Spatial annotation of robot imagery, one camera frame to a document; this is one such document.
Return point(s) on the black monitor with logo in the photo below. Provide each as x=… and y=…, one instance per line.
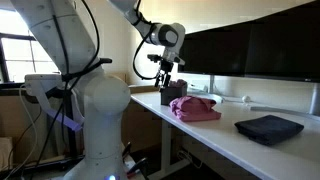
x=283, y=43

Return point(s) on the dark folded towel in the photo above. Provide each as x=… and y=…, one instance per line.
x=268, y=130

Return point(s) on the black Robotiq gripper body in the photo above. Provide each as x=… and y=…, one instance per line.
x=165, y=65

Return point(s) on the black stand pole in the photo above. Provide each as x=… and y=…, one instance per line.
x=69, y=126

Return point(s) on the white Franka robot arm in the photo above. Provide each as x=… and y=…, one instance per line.
x=103, y=133

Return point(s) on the lavender bracket strip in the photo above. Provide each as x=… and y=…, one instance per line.
x=63, y=120

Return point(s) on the white box device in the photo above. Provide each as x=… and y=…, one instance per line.
x=41, y=81

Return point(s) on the white desk leg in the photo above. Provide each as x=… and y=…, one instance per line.
x=165, y=143

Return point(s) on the plain pink sheet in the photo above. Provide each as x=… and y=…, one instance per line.
x=195, y=108

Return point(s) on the small white ball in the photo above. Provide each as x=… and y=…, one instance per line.
x=246, y=99

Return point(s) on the black red clamps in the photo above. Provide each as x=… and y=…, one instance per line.
x=136, y=166

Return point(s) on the black monitor without logo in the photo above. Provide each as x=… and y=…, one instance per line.
x=216, y=53

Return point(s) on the grey fabric box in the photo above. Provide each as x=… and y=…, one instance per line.
x=171, y=95

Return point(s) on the silver monitor stand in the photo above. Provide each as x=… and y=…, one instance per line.
x=211, y=83
x=315, y=100

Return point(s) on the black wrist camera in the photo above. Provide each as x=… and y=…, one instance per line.
x=154, y=57

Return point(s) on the window with dark frame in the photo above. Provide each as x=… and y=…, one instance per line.
x=20, y=56

